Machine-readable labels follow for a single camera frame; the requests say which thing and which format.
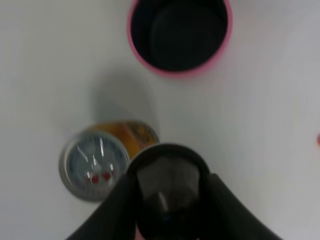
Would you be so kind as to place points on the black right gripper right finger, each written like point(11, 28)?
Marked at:
point(225, 217)

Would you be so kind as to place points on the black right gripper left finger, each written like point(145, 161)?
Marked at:
point(115, 218)

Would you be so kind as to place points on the dark brown coffee capsule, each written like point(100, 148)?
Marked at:
point(168, 199)

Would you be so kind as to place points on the gold drink can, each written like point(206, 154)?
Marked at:
point(93, 160)

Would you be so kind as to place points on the pink toy saucepan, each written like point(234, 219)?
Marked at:
point(179, 38)

